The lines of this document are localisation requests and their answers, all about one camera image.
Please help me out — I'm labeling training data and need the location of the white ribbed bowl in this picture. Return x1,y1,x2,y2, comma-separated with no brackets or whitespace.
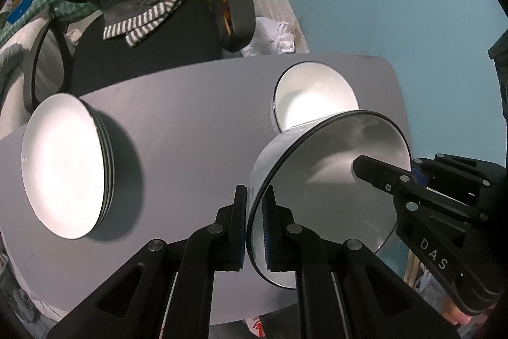
272,61,359,132
246,110,411,289

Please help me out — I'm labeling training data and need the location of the person's right hand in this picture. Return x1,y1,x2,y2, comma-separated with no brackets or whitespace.
440,294,496,325

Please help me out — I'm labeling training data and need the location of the small white plate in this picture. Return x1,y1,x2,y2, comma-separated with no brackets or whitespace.
21,93,115,240

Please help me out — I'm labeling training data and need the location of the white plastic bag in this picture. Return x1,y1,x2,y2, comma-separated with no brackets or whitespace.
240,17,295,57

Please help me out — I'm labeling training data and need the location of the black office chair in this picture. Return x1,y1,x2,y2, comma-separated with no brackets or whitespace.
23,0,256,111

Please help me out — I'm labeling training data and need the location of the grey puffy jacket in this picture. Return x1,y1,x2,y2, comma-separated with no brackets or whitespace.
0,20,53,94

